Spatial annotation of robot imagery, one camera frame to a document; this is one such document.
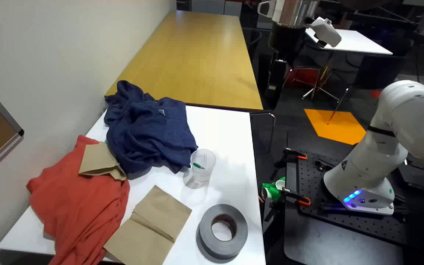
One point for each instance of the grey pen with green cap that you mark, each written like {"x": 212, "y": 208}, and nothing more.
{"x": 198, "y": 165}

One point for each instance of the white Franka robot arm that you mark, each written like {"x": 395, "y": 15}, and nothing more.
{"x": 368, "y": 167}

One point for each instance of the clear plastic measuring cup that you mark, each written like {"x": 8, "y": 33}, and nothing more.
{"x": 198, "y": 180}

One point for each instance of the dark blue cloth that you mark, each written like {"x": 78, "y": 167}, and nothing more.
{"x": 148, "y": 133}

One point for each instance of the yellow wooden table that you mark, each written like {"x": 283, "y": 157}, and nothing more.
{"x": 198, "y": 59}

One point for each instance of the red chair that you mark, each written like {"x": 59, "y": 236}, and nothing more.
{"x": 304, "y": 77}

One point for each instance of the large brown paper bag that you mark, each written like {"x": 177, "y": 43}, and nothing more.
{"x": 148, "y": 226}

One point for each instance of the small brown paper bag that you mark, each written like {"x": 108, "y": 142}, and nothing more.
{"x": 96, "y": 162}

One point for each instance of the orange floor sheet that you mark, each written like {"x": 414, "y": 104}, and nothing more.
{"x": 338, "y": 127}

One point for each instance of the thin metal tripod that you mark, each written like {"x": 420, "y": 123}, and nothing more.
{"x": 339, "y": 105}

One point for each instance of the white grey box device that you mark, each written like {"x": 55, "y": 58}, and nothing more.
{"x": 326, "y": 30}

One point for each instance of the orange cloth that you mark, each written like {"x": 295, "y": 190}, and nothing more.
{"x": 80, "y": 211}

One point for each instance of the white background table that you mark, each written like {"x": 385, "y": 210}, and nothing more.
{"x": 360, "y": 45}

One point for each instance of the grey duct tape roll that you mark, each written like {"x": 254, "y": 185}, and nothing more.
{"x": 207, "y": 240}

